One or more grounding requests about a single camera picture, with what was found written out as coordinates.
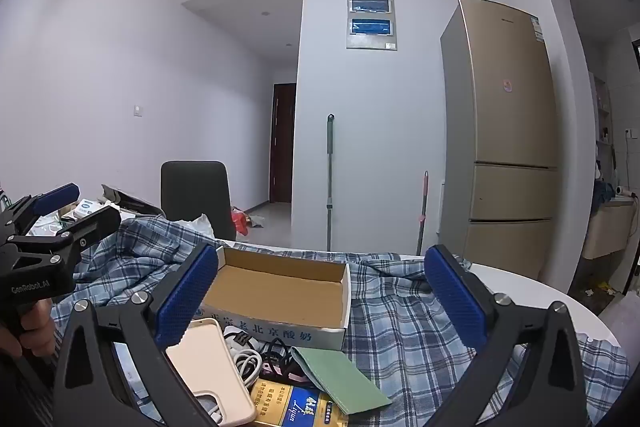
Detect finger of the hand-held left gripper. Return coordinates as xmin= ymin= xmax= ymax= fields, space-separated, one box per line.
xmin=0 ymin=183 xmax=81 ymax=238
xmin=7 ymin=205 xmax=122 ymax=265

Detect white charger plug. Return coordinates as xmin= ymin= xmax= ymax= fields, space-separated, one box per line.
xmin=222 ymin=326 xmax=258 ymax=350

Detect wall electrical panel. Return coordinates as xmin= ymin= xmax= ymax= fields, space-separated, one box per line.
xmin=346 ymin=0 xmax=399 ymax=52

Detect dark brown door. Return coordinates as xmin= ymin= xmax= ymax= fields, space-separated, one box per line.
xmin=269 ymin=83 xmax=297 ymax=204

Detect orange and blue snack packet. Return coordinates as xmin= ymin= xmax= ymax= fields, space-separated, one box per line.
xmin=248 ymin=378 xmax=351 ymax=427

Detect dark grey chair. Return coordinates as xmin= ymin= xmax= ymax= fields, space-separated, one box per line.
xmin=160 ymin=161 xmax=237 ymax=242

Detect gold refrigerator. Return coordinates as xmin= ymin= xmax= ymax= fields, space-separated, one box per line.
xmin=439 ymin=0 xmax=561 ymax=280

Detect blue plaid blanket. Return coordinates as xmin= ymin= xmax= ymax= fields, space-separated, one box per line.
xmin=50 ymin=214 xmax=631 ymax=427

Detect pink broom handle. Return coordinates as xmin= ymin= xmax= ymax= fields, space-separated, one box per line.
xmin=416 ymin=171 xmax=430 ymax=256

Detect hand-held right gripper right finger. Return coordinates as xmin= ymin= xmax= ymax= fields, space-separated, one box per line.
xmin=424 ymin=244 xmax=588 ymax=427

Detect white cardboard box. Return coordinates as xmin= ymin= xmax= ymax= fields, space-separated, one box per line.
xmin=192 ymin=246 xmax=352 ymax=352

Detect beige kitchen cabinet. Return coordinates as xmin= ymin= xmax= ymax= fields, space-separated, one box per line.
xmin=582 ymin=197 xmax=640 ymax=260

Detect person's left hand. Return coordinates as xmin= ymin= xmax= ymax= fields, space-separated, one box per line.
xmin=0 ymin=297 xmax=57 ymax=365

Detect white teal packet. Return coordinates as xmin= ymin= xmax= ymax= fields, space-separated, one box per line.
xmin=74 ymin=199 xmax=102 ymax=219

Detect grey green mop handle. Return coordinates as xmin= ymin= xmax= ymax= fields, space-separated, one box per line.
xmin=326 ymin=113 xmax=337 ymax=253

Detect beige phone case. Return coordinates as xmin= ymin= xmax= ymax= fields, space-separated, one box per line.
xmin=165 ymin=317 xmax=258 ymax=427

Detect green notebook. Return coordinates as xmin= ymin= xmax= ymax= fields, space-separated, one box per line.
xmin=290 ymin=346 xmax=393 ymax=414

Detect white cable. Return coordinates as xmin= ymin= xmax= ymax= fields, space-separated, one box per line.
xmin=231 ymin=347 xmax=264 ymax=389

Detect black and pink hair band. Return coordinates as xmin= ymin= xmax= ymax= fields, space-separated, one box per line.
xmin=264 ymin=357 xmax=312 ymax=386

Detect wall shelf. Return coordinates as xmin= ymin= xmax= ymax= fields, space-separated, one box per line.
xmin=590 ymin=74 xmax=614 ymax=144

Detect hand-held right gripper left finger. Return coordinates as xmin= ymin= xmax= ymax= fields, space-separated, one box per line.
xmin=52 ymin=242 xmax=221 ymax=427

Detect white plastic bag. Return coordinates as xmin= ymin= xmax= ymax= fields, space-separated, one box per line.
xmin=172 ymin=213 xmax=216 ymax=240

